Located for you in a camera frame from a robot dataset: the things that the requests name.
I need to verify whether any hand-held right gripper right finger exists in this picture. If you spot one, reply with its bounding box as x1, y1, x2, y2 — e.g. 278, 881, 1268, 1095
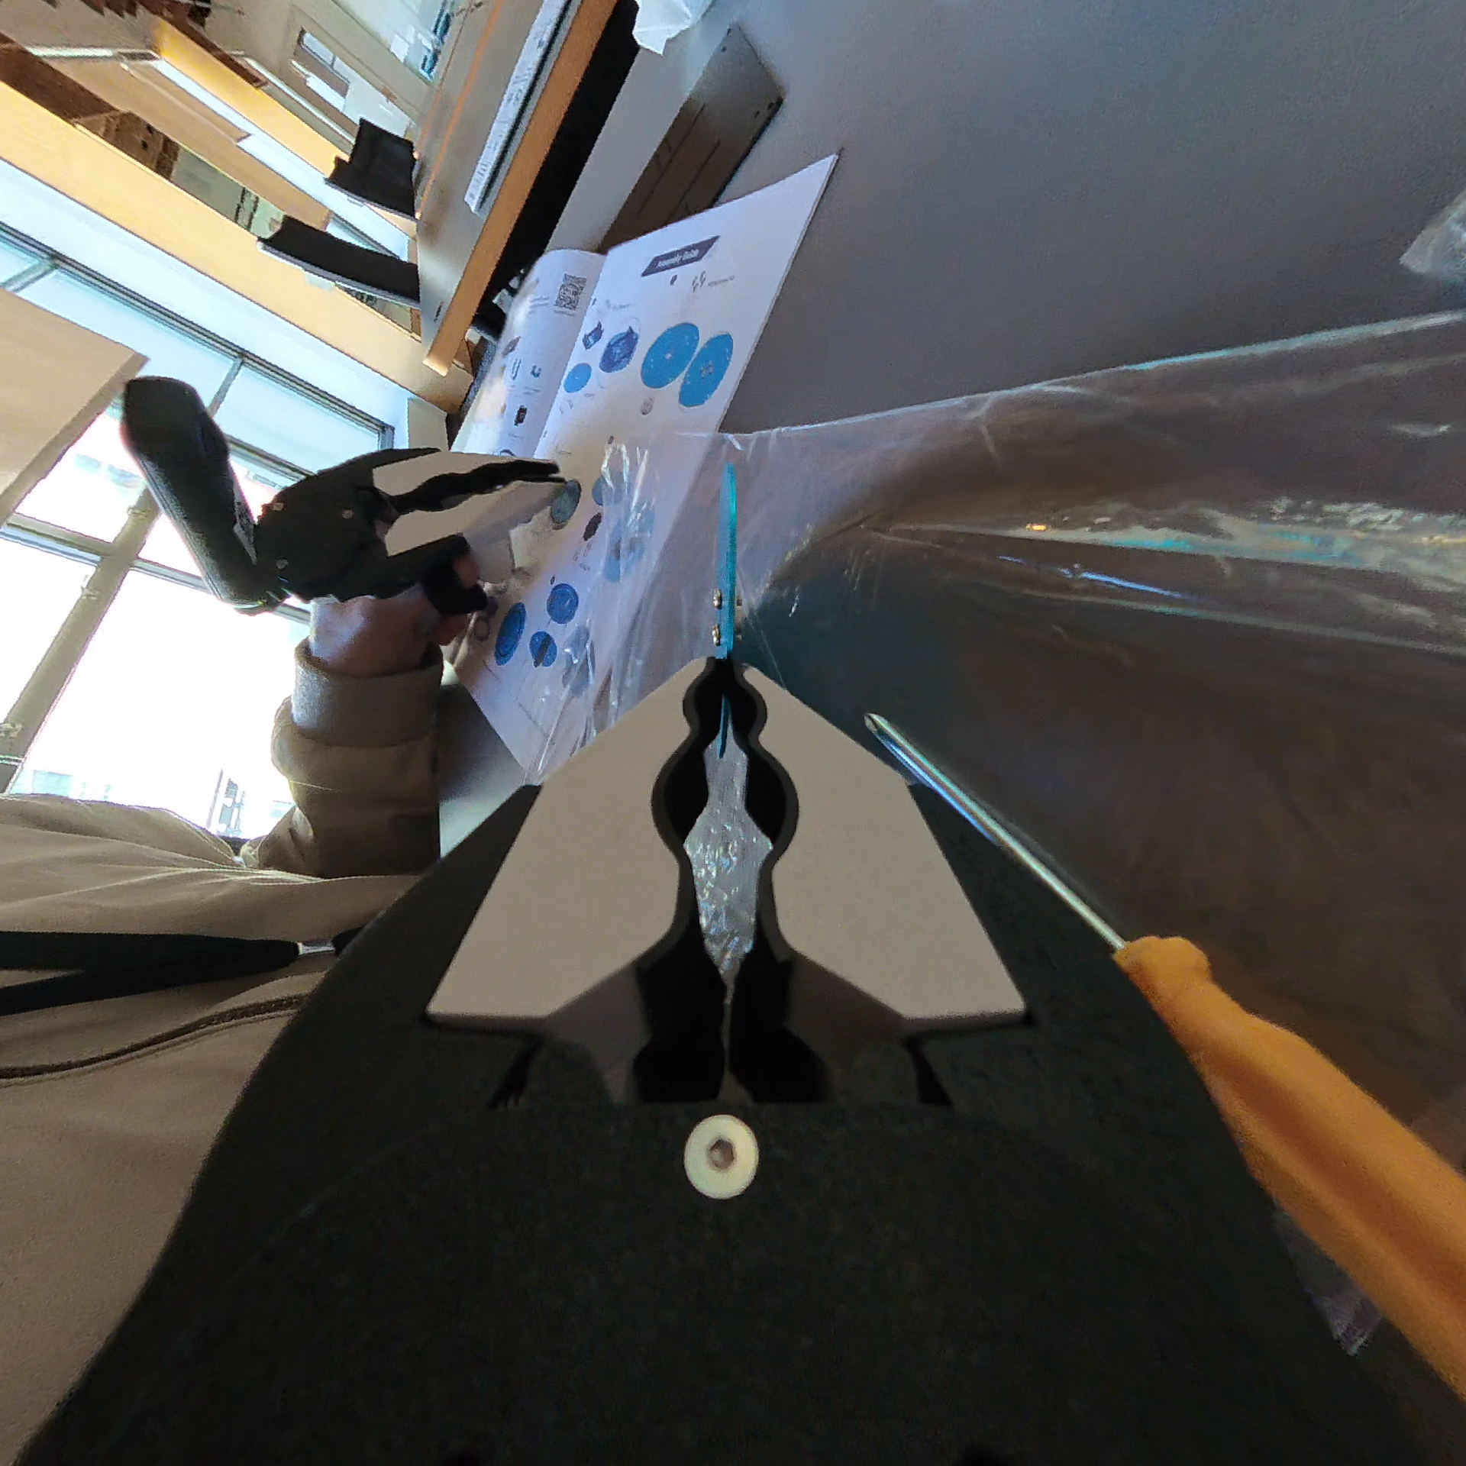
732, 664, 1029, 1106

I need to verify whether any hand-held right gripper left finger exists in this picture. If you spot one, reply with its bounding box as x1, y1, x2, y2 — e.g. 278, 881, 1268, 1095
425, 661, 732, 1106

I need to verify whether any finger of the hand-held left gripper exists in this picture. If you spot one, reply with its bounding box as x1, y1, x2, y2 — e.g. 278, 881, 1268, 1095
385, 472, 570, 575
372, 448, 566, 513

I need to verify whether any blue round metal disc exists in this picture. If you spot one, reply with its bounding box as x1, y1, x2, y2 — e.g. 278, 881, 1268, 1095
711, 460, 746, 757

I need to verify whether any yellow-handled screwdriver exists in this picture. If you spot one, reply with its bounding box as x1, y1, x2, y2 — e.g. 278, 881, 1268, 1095
865, 711, 1466, 1392

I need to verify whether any person's left forearm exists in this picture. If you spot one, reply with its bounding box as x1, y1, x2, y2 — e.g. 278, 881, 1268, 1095
255, 640, 512, 877

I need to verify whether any wood-edged office desk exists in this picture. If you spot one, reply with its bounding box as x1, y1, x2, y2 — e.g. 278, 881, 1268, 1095
413, 0, 643, 378

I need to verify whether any person's left hand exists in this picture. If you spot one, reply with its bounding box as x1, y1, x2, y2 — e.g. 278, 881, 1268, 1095
308, 553, 496, 677

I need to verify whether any beige roller blind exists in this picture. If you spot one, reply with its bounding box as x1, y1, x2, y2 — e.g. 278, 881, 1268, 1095
0, 286, 151, 516

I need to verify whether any clear plastic bag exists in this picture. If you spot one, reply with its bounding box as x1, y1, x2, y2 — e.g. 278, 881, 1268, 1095
538, 308, 1466, 1357

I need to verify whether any white assembly instruction sheet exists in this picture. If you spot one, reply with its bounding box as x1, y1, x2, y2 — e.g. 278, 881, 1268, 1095
440, 153, 842, 771

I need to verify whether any printed paper sheet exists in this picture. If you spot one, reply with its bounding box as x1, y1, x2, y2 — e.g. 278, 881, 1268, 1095
470, 0, 575, 212

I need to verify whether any black metal plate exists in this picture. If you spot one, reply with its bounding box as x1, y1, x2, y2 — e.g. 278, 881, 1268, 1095
601, 22, 786, 252

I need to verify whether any person's beige jacket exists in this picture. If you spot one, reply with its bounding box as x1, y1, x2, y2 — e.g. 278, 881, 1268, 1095
0, 795, 426, 1422

